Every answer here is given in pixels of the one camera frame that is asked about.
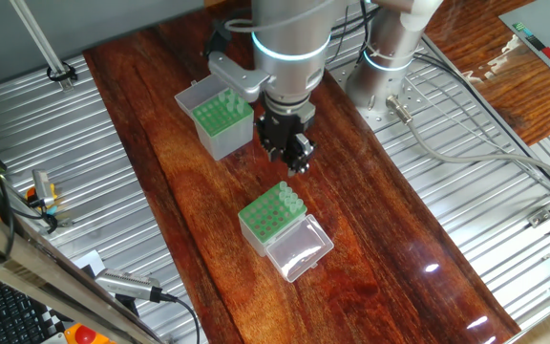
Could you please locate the black camera stand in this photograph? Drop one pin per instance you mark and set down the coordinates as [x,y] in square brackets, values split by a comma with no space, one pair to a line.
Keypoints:
[127,306]

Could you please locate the scuffed brown wooden board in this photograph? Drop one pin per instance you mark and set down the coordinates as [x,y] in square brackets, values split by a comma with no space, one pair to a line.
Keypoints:
[494,86]

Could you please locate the long silver depth camera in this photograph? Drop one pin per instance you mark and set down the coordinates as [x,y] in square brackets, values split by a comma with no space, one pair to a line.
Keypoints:
[127,284]

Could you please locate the aluminium corner bracket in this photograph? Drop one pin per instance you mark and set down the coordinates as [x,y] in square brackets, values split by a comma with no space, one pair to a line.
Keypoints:
[540,217]

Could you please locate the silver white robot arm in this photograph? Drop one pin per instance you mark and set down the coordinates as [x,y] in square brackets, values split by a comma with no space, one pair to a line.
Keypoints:
[289,38]

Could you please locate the black block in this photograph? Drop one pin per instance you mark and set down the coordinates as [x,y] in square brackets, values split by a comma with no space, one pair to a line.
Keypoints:
[535,43]

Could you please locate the low green rack tip box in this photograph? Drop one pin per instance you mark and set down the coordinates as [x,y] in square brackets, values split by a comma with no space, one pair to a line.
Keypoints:
[270,215]

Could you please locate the red block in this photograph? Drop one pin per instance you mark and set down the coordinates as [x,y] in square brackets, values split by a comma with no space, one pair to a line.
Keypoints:
[549,52]

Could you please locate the aluminium pole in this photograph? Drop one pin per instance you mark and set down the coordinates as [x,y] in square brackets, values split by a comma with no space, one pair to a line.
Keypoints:
[41,43]

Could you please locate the teal block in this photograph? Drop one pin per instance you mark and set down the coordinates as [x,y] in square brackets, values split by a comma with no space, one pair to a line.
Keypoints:
[527,32]

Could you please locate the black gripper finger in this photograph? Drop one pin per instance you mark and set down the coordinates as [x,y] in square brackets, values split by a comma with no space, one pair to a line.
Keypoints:
[301,155]
[274,154]

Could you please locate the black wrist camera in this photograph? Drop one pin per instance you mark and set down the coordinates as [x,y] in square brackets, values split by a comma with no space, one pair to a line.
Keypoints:
[217,38]

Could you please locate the orange yellow plastic object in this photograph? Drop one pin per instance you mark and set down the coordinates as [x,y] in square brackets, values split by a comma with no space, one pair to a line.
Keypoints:
[29,194]

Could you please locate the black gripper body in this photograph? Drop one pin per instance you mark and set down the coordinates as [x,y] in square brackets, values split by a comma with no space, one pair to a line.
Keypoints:
[282,131]

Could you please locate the tall translucent green tip box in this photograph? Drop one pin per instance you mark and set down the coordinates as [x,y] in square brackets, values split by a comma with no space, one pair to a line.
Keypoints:
[222,138]

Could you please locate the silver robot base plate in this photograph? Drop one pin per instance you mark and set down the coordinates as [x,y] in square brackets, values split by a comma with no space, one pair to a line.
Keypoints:
[413,95]

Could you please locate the yellow button box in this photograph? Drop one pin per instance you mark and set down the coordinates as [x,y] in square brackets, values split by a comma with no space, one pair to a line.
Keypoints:
[105,340]

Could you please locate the glossy brown wooden board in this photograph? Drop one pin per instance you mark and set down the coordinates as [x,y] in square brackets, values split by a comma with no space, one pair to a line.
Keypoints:
[375,286]

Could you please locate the steel frame bar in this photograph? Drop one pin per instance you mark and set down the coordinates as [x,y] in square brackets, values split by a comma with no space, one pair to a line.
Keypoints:
[41,267]

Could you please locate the black keyboard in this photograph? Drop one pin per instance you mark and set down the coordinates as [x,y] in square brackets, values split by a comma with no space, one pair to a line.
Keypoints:
[3,315]

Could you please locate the small silver camera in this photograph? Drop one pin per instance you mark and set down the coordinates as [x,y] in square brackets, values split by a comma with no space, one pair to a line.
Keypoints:
[43,186]

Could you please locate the white paper sheet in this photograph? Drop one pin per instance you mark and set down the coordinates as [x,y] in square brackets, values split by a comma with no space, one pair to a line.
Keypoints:
[91,262]

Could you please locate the green block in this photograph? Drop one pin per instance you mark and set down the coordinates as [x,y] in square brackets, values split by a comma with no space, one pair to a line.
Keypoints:
[518,26]

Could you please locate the red emergency stop button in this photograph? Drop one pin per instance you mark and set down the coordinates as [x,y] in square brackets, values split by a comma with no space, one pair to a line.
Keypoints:
[85,335]

